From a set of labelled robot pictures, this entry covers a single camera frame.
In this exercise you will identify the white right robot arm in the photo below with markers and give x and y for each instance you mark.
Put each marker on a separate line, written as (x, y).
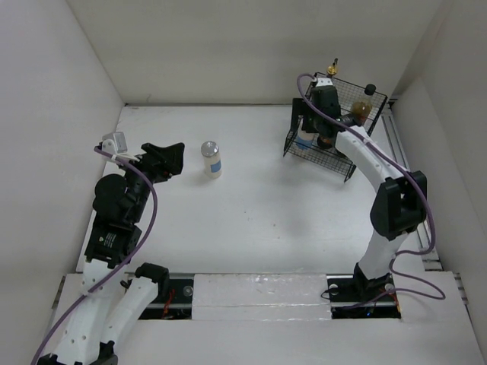
(400, 204)

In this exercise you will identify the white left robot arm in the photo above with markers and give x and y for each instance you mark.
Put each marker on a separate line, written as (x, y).
(92, 330)

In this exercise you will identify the clear glass oil bottle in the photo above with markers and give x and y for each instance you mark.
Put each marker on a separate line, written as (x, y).
(332, 70)

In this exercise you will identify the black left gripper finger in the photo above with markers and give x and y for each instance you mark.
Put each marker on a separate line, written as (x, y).
(156, 152)
(175, 154)

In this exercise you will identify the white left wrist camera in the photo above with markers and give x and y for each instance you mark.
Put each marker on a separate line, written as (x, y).
(114, 143)

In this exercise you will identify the red lid jar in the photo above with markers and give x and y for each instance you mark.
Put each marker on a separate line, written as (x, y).
(325, 143)

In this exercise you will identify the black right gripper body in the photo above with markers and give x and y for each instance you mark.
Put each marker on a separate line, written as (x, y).
(312, 119)

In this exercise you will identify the white salt jar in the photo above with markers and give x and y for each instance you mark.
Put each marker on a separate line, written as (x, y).
(212, 159)
(303, 139)

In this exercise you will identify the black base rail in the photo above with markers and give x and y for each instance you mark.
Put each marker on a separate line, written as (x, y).
(176, 304)

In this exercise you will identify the dark soy sauce bottle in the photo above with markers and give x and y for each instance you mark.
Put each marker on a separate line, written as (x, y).
(362, 107)

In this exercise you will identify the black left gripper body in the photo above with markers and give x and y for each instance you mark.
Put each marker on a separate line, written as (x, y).
(155, 171)

